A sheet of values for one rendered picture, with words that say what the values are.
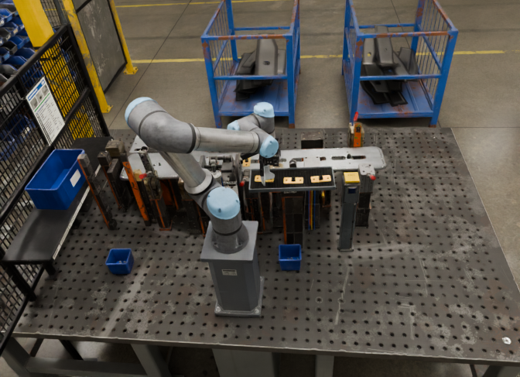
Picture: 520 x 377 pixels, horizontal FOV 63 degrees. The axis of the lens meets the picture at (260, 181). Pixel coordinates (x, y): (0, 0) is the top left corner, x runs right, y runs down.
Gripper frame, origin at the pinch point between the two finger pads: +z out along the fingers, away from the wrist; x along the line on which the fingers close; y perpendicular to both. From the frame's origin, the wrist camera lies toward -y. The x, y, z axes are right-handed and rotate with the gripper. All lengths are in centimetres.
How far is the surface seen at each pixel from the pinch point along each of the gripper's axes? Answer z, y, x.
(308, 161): 6.7, 17.7, 19.9
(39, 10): -51, -125, 65
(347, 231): 34, 37, 2
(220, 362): 84, -21, -46
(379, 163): 18, 52, 34
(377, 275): 48, 52, -12
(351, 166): 17, 39, 30
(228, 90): 101, -84, 253
